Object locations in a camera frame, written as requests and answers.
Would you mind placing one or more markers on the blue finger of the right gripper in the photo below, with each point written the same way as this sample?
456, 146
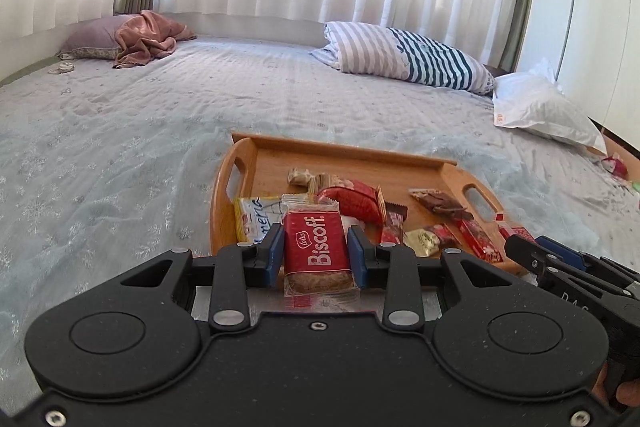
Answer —
566, 254

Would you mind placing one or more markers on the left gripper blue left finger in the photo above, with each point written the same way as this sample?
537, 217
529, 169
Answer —
238, 268

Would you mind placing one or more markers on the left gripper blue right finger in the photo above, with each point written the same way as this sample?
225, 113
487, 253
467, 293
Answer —
391, 267

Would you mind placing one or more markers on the gold red candy bag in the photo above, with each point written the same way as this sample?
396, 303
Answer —
430, 241

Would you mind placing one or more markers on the yellow white cracker pack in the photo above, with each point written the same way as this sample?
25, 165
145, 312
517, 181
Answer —
254, 217

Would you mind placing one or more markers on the red crinkled snack bag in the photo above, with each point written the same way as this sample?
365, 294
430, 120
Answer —
360, 201

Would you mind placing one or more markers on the red Biscoff biscuit pack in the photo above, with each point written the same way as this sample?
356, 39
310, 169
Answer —
317, 274

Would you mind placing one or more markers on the brown wafer pack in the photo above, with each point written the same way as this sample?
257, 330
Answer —
440, 203

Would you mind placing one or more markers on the long red chocolate bar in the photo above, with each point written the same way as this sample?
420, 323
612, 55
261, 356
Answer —
480, 243

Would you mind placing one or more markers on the pink bread pack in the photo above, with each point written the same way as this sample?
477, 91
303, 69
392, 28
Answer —
507, 228

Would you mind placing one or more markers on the person's right hand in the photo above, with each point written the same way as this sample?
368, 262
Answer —
627, 393

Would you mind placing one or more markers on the wooden serving tray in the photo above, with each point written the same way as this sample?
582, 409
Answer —
261, 165

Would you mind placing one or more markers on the brown white pastry pack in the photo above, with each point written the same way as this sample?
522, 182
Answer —
317, 184

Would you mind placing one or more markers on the white pillow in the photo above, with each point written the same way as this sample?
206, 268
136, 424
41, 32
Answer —
532, 101

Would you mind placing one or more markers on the grey bedspread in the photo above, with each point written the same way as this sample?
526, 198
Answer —
104, 168

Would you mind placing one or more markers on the striped pillow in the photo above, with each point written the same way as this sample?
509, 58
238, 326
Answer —
366, 49

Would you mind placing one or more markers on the pink blanket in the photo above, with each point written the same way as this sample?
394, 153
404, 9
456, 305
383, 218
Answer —
148, 36

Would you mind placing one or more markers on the small trinket on bed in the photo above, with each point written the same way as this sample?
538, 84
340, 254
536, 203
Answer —
61, 68

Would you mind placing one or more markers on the mauve pillow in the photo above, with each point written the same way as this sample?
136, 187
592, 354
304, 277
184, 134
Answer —
95, 39

